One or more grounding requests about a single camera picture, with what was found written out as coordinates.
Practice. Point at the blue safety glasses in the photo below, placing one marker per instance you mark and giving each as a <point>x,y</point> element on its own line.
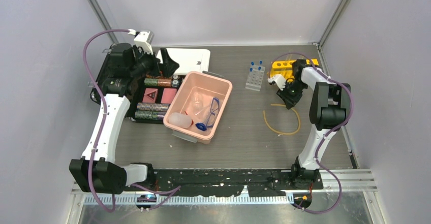
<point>211,113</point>

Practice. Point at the clear tube rack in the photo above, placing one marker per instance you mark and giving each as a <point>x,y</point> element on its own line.
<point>255,78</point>

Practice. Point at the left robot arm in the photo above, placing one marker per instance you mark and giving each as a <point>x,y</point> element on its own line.
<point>95,171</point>

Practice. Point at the black poker chip case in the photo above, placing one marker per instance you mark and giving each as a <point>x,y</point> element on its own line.
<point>141,94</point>

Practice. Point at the white wash bottle red cap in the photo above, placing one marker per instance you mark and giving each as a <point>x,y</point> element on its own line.
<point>180,120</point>

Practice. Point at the small glass beaker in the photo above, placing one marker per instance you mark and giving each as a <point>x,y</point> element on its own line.
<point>197,103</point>

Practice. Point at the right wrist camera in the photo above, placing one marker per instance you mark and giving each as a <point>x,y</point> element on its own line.
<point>278,80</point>

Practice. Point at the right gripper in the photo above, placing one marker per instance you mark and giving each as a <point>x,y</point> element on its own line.
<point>290,101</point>

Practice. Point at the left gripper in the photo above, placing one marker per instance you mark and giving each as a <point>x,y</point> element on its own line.
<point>168,65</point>

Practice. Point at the pink plastic bin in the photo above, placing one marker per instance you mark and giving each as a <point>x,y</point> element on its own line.
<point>209,86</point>

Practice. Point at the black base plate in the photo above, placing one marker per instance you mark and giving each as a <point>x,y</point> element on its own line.
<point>226,182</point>

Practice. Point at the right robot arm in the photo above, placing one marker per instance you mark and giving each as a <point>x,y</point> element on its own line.
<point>330,109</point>

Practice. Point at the white bin lid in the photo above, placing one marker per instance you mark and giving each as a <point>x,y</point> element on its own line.
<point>190,59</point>

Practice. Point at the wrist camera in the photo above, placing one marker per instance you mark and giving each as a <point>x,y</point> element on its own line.
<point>278,80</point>
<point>143,40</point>

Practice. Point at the yellow test tube rack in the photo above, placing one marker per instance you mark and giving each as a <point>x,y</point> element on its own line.
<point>285,68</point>

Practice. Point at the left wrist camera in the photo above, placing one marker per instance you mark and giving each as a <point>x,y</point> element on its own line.
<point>143,40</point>

